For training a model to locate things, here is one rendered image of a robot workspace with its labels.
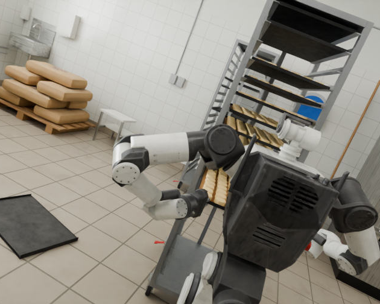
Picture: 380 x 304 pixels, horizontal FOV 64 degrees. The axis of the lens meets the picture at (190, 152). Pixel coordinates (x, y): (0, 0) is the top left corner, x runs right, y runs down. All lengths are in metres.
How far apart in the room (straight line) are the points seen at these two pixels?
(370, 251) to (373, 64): 3.30
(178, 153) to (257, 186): 0.25
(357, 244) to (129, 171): 0.74
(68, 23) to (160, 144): 4.43
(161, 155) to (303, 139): 0.42
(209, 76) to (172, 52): 0.63
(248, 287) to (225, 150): 0.40
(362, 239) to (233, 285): 0.43
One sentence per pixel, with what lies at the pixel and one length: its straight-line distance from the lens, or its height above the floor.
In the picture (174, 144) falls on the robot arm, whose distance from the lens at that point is 0.88.
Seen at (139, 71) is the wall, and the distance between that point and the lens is 4.62.
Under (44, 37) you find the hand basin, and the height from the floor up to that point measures 0.99.
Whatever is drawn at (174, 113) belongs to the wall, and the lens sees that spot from 4.38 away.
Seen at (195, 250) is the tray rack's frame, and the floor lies 0.15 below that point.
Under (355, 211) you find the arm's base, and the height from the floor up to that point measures 1.15.
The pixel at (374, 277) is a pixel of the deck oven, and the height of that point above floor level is 0.20.
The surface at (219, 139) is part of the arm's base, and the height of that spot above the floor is 1.19.
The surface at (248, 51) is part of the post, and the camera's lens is 1.55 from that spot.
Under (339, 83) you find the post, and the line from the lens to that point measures 1.62.
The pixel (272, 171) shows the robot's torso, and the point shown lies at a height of 1.18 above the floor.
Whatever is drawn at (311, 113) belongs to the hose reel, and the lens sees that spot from 3.98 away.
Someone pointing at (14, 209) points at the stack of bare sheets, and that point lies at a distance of 2.50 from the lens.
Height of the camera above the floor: 1.33
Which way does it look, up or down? 14 degrees down
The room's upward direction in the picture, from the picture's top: 22 degrees clockwise
